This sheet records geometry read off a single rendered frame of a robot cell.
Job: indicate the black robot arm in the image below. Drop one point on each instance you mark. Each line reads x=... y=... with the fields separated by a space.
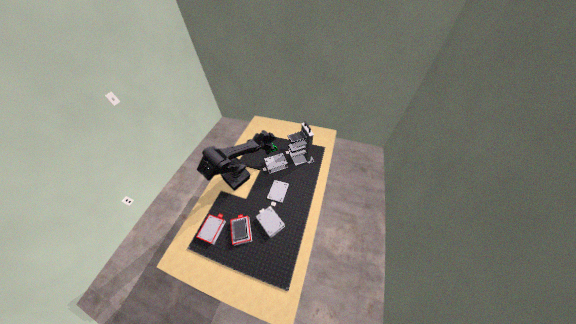
x=220 y=158

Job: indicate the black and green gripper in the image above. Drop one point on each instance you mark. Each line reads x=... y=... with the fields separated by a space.
x=273 y=148

